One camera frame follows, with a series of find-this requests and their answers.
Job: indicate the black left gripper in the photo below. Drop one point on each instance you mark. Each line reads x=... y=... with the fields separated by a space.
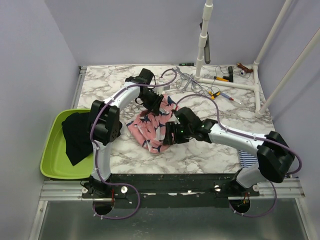
x=154 y=107

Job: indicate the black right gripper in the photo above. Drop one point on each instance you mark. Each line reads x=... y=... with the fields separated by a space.
x=171 y=127

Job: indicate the pink patterned garment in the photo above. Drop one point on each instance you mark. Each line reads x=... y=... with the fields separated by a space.
x=149 y=130

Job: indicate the blue white striped garment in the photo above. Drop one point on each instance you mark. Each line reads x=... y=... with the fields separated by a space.
x=246 y=160

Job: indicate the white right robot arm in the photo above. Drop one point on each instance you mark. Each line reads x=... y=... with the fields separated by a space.
x=273 y=156

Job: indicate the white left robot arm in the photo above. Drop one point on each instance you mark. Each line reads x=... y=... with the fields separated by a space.
x=104 y=125

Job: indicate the lime green laundry basket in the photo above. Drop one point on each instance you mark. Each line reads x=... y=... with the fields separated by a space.
x=55 y=163

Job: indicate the chrome combination wrench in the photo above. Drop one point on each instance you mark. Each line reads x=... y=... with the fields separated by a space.
x=182 y=74

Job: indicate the yellow black pliers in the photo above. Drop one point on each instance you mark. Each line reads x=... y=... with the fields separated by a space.
x=214 y=95

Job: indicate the green black precision screwdriver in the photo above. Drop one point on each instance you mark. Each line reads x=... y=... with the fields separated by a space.
x=186 y=64

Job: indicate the black T-shaped tool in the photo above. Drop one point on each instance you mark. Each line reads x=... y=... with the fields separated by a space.
x=230 y=76

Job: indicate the black garment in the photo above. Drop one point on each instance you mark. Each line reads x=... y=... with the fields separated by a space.
x=77 y=138

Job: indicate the small silver ball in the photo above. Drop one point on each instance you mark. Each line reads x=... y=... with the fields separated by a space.
x=242 y=72

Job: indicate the white PVC pipe stand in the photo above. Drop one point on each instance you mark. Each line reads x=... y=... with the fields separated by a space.
x=256 y=88

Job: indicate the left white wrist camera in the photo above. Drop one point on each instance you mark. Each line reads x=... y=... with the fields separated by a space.
x=161 y=89

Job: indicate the blue red handled screwdriver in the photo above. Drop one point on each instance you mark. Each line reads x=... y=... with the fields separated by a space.
x=229 y=98

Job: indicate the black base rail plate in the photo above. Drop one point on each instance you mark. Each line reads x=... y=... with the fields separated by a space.
x=169 y=191

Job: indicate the aluminium frame rail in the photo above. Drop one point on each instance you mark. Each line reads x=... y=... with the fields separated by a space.
x=62 y=191

